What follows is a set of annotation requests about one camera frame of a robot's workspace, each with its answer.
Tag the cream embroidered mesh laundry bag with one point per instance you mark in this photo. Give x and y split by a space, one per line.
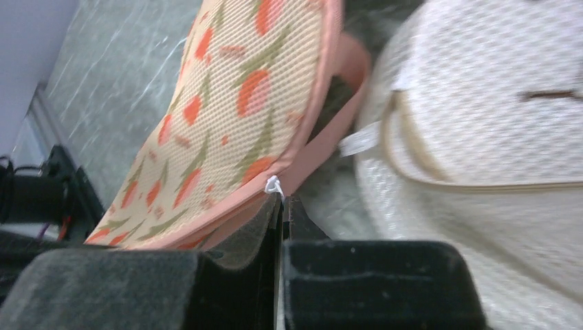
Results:
471 134

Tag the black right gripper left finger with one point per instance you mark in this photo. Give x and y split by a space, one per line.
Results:
49 285

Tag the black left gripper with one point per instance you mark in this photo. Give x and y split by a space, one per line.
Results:
54 200

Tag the tulip print mesh laundry bag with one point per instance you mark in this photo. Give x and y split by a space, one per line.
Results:
265 92

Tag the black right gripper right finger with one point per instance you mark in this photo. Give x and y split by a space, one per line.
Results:
382 284

